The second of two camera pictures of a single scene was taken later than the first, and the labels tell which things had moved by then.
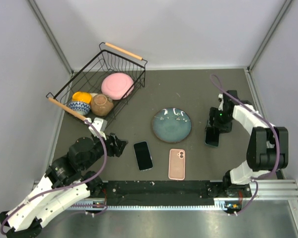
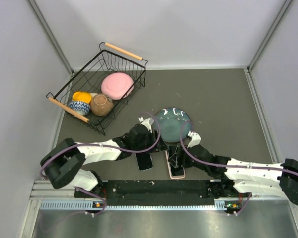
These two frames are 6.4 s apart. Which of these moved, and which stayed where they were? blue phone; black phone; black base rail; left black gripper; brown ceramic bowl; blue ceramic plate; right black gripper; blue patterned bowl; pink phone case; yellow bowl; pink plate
Moved: black phone; left black gripper; right black gripper; pink phone case
Stayed: blue phone; brown ceramic bowl; yellow bowl; blue ceramic plate; pink plate; black base rail; blue patterned bowl
